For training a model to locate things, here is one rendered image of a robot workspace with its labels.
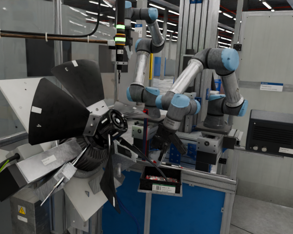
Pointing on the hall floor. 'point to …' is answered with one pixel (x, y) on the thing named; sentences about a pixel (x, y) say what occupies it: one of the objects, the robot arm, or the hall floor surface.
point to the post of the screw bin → (147, 213)
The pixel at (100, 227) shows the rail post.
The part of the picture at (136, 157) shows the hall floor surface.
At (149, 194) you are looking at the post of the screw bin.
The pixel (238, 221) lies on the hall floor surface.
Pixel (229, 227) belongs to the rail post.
